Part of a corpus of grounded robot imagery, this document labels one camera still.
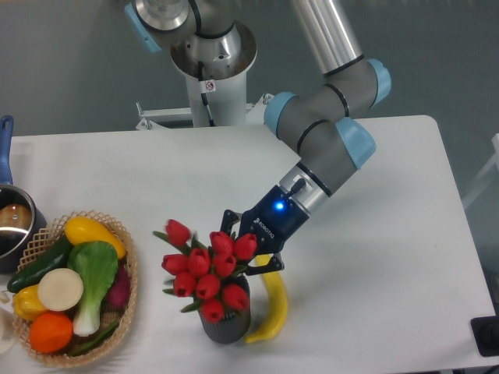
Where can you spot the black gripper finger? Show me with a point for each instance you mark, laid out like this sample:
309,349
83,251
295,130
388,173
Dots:
229,219
265,264

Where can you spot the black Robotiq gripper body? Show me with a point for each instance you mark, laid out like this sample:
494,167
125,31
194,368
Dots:
274,219

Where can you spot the red tulip bouquet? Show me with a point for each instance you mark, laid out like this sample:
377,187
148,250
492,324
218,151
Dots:
208,274

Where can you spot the dark ribbed vase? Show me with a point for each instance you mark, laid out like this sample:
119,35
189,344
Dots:
225,318

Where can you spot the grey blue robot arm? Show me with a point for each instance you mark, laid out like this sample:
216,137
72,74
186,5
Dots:
321,128

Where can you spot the yellow banana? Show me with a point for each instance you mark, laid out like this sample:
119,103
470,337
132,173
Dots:
277,309

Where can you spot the purple sweet potato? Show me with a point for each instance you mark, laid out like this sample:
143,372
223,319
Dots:
118,294

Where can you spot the green bok choy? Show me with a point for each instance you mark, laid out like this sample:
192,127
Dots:
96,263

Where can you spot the yellow squash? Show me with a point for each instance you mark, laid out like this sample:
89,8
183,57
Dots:
84,229

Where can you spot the green chili pepper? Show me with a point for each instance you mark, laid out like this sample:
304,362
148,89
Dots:
97,340

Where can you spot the dark green cucumber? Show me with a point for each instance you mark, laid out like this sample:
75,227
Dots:
53,258

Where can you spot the woven wicker basket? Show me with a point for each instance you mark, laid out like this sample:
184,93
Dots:
42,241

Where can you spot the round cream bun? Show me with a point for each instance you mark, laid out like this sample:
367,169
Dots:
60,289

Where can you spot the orange fruit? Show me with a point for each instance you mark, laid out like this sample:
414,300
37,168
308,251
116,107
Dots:
50,332

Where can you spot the black device at edge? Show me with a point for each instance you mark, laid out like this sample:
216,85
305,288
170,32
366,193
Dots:
485,332

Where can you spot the yellow bell pepper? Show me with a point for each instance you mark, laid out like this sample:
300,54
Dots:
27,305

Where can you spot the small white garlic piece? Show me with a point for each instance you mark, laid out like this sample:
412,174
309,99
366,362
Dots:
4,297

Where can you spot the white plate at edge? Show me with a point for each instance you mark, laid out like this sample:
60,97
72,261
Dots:
7,334

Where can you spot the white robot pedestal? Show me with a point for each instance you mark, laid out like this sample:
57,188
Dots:
215,72

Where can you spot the blue handled saucepan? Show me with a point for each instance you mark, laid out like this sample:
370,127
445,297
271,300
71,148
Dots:
20,218

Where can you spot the white frame at right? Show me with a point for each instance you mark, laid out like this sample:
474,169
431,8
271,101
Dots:
483,179

